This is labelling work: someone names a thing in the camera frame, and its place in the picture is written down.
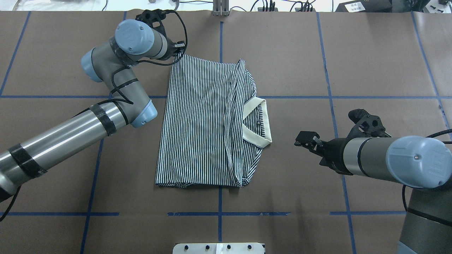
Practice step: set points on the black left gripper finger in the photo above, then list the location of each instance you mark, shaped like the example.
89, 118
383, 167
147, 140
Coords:
179, 53
179, 45

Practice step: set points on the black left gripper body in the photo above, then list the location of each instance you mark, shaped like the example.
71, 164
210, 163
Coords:
172, 47

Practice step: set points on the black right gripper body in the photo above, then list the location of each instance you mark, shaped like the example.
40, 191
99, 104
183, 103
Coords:
334, 151

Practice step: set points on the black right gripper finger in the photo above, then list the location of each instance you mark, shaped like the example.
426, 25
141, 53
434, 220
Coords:
313, 147
308, 137

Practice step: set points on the navy white striped polo shirt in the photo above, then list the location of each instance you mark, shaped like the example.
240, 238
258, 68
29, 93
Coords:
215, 126

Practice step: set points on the left grey silver robot arm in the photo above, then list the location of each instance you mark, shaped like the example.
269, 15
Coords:
133, 42

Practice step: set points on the right grey silver robot arm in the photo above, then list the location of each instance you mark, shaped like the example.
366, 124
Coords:
421, 163

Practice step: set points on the blue tape line right lengthwise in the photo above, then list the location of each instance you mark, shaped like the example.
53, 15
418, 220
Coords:
343, 179

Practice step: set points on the blue tape line lengthwise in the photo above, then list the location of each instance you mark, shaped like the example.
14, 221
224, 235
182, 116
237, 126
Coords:
343, 179
89, 212

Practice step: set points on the blue tape line far crosswise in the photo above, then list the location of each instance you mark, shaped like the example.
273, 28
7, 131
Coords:
265, 97

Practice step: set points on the blue tape line left lengthwise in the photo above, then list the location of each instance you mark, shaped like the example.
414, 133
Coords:
89, 212

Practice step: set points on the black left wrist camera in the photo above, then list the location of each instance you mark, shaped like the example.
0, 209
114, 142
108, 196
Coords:
153, 18

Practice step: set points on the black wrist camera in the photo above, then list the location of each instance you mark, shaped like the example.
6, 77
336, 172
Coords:
366, 125
153, 18

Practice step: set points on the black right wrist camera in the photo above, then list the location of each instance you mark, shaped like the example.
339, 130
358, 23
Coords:
366, 125

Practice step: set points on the aluminium frame post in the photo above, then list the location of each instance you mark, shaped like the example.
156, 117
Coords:
221, 8

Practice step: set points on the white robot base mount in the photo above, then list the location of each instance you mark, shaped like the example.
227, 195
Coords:
220, 248

